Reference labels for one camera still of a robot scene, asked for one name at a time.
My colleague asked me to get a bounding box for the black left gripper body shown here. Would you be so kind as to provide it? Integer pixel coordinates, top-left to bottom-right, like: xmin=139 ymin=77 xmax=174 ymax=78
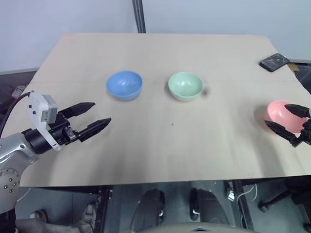
xmin=48 ymin=113 xmax=81 ymax=147

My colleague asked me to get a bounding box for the dark rounded robot foot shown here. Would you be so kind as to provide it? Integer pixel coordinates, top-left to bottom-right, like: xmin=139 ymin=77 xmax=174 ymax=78
xmin=131 ymin=188 xmax=166 ymax=232
xmin=189 ymin=187 xmax=228 ymax=228

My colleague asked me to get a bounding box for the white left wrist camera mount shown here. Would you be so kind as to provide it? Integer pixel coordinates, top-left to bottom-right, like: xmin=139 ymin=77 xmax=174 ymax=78
xmin=27 ymin=91 xmax=62 ymax=152

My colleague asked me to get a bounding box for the person's shoe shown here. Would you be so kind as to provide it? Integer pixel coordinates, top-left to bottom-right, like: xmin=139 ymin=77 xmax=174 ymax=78
xmin=81 ymin=203 xmax=97 ymax=231

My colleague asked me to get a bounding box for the white cable under table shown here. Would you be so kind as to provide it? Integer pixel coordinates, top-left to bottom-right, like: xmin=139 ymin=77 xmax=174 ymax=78
xmin=228 ymin=183 xmax=258 ymax=219

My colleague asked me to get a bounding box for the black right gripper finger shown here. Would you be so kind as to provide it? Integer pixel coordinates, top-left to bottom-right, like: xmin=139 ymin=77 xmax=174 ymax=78
xmin=284 ymin=104 xmax=311 ymax=119
xmin=265 ymin=121 xmax=301 ymax=146

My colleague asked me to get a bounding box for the pink red bowl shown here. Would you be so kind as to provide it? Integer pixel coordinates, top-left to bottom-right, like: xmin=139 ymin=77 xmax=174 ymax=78
xmin=264 ymin=100 xmax=311 ymax=137

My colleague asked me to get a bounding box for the grey vertical post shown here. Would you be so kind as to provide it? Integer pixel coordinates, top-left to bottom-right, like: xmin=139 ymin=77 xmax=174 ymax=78
xmin=132 ymin=0 xmax=147 ymax=33

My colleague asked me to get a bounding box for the black table leg frame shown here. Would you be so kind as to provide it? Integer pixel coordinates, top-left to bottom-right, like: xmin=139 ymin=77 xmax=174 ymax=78
xmin=93 ymin=185 xmax=114 ymax=233

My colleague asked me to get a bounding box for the black chair base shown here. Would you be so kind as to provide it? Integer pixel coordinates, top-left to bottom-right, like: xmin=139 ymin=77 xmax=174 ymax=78
xmin=258 ymin=179 xmax=311 ymax=213

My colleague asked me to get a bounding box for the blue bowl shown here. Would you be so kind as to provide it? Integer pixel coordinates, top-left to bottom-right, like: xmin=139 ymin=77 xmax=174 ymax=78
xmin=105 ymin=70 xmax=143 ymax=101

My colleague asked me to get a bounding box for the dark rounded left robot foot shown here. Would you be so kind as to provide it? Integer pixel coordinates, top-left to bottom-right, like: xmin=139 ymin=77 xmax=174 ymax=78
xmin=131 ymin=188 xmax=166 ymax=232

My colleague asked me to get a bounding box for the black smartphone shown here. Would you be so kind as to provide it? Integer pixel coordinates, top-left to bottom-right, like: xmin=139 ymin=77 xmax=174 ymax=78
xmin=259 ymin=53 xmax=291 ymax=72

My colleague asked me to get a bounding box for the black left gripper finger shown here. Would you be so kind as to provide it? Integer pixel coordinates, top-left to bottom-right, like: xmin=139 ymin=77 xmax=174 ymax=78
xmin=77 ymin=117 xmax=112 ymax=143
xmin=58 ymin=102 xmax=96 ymax=120

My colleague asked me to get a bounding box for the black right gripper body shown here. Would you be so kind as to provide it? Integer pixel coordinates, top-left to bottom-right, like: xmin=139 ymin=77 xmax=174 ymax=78
xmin=295 ymin=117 xmax=311 ymax=148

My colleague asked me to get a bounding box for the green bowl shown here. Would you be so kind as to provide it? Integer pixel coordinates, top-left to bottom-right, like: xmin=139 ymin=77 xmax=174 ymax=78
xmin=168 ymin=71 xmax=204 ymax=102

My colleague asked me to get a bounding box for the dark rounded right robot foot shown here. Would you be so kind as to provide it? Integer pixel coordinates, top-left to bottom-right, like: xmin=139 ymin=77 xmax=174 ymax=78
xmin=189 ymin=187 xmax=228 ymax=228

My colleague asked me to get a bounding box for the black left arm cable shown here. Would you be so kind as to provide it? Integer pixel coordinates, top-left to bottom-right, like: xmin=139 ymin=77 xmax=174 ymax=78
xmin=0 ymin=91 xmax=35 ymax=139

